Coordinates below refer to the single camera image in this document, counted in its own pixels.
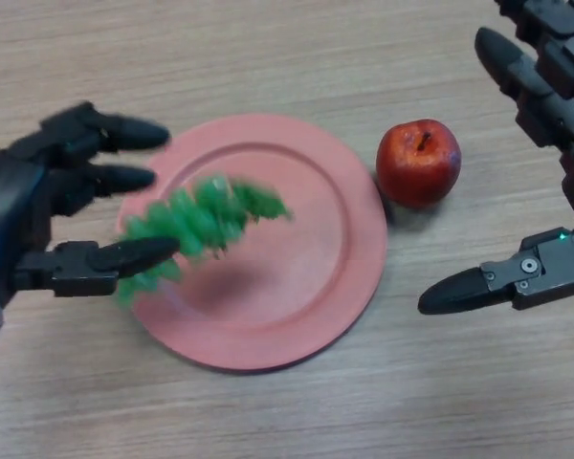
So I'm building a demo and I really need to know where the green plastic grape bunch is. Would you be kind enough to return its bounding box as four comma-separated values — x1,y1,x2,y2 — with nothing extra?
112,174,296,310

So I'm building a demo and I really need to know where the red apple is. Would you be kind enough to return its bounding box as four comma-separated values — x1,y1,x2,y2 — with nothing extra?
375,119,462,209

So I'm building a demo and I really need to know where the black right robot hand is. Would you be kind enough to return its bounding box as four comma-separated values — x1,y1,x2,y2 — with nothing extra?
417,0,574,316

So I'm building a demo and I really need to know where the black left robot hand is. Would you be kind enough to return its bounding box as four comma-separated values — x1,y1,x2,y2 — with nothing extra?
0,100,181,310

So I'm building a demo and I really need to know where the pink round plate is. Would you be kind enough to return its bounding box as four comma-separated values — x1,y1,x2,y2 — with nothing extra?
116,113,388,373

